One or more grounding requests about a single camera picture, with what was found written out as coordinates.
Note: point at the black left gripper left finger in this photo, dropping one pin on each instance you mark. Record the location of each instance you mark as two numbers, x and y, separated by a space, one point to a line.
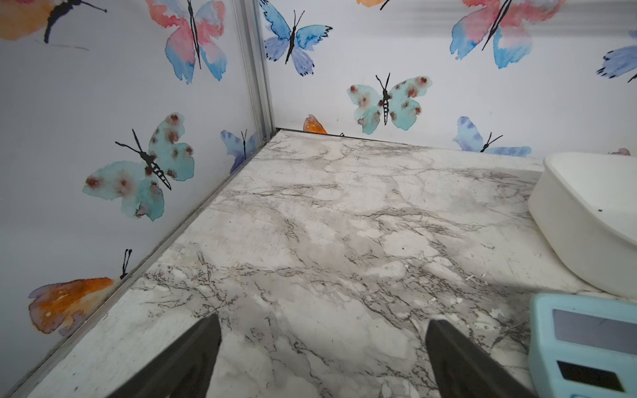
183 369

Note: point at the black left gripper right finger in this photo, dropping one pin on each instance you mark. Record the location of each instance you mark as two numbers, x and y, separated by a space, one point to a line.
462 369

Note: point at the light blue calculator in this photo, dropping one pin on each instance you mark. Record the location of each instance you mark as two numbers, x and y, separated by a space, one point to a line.
582 346

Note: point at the white plastic storage box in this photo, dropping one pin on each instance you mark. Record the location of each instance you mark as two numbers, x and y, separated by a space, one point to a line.
585 206

